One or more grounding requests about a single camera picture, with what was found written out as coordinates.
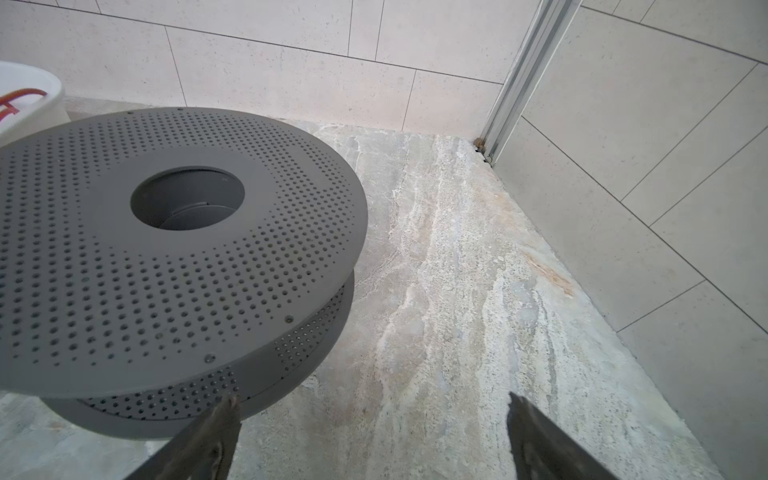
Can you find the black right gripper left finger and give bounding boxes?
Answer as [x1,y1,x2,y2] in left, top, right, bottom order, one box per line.
[127,395,242,479]

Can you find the red cable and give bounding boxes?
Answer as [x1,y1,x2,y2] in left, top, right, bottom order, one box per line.
[0,88,48,122]

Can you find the white plastic tray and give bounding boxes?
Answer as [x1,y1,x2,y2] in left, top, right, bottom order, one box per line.
[1,61,70,146]

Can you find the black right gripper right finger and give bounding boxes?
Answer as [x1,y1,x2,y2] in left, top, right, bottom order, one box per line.
[506,392,617,480]

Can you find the aluminium corner post right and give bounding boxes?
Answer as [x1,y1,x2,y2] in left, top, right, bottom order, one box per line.
[474,0,581,165]

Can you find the grey perforated cable spool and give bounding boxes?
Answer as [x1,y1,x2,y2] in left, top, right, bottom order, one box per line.
[1,107,368,439]

